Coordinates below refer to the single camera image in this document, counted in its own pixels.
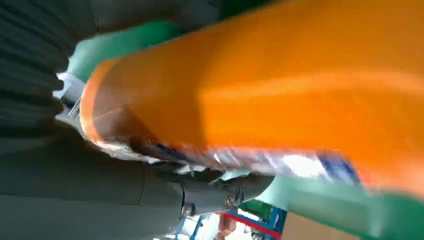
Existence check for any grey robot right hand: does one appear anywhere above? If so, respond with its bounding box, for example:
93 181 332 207
0 0 276 240

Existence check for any brown cardboard box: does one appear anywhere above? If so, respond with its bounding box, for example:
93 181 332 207
280 211 360 240

